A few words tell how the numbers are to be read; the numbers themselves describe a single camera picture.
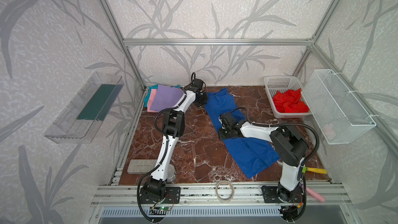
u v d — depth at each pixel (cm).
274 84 128
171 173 75
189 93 82
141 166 80
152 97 110
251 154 88
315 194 72
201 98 97
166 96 105
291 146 50
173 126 69
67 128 60
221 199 72
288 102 104
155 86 118
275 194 74
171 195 73
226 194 75
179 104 72
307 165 81
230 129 74
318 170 79
